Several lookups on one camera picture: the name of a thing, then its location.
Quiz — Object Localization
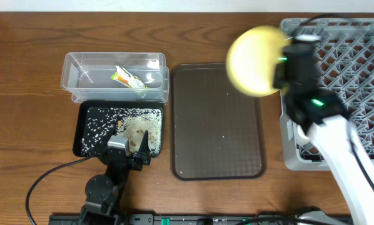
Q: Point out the green yellow snack wrapper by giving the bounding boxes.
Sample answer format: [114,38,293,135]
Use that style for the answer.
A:
[111,66,148,91]

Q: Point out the yellow round plate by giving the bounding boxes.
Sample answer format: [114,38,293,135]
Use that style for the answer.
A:
[226,26,290,98]

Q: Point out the white cup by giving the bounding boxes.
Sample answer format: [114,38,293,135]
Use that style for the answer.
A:
[295,125,310,146]

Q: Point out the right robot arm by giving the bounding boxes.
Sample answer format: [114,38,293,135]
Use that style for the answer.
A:
[273,42,374,224]

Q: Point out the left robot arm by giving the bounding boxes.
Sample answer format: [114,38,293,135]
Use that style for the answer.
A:
[78,131,151,225]

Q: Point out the black waste tray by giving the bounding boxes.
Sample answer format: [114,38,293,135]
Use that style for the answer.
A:
[73,101,163,158]

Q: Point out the grey dishwasher rack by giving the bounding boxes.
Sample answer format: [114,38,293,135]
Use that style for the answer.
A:
[280,18,374,165]

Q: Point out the brown plastic serving tray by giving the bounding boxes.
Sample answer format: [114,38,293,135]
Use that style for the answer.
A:
[171,63,266,181]

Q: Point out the clear plastic bin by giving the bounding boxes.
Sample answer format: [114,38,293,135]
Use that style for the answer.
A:
[61,52,169,103]

